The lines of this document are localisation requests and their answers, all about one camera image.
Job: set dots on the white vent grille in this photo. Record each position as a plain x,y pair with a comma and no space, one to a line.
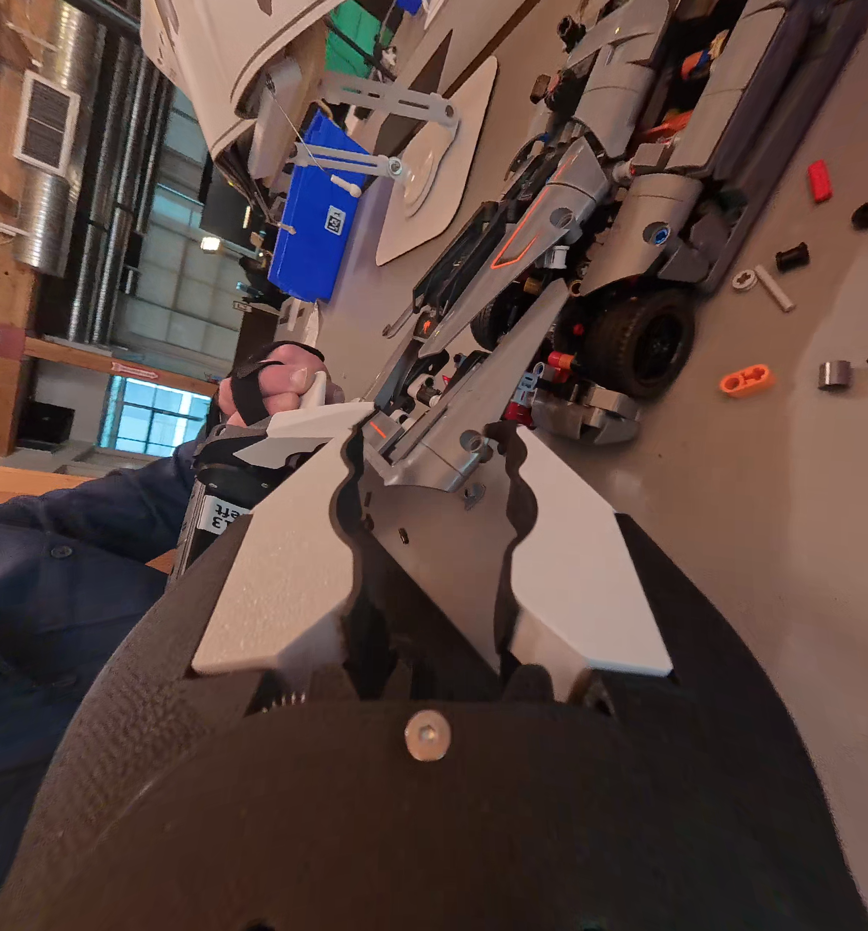
45,123

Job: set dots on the person's torso in dark shirt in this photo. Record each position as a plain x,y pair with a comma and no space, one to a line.
12,691

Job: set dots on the person's left forearm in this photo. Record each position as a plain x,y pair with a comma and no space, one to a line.
77,509

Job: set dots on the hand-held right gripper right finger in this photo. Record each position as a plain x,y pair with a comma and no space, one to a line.
587,582

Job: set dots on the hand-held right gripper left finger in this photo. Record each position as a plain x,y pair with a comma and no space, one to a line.
281,582

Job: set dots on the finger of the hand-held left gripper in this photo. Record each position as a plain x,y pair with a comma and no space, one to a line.
303,436

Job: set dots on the grey lego door panel assembly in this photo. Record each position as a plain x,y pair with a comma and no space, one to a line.
492,364

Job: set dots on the silver round air duct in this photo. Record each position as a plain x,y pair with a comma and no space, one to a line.
56,218

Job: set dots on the partly built lego car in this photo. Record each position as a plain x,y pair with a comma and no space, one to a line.
608,94

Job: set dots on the white instruction booklet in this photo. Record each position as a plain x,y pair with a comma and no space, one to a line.
208,43

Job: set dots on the wooden workbench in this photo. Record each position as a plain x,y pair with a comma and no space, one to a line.
77,356

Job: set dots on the green plastic bin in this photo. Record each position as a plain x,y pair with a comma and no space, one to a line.
354,36

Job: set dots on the small dark grey lego piece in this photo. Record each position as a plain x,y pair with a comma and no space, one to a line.
834,375

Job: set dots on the small orange lego piece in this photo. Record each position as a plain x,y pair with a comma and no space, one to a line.
745,380

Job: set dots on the blue bin with white label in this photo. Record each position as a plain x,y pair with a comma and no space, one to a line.
310,240

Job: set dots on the person's left hand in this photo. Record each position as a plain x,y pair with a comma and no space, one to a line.
285,378

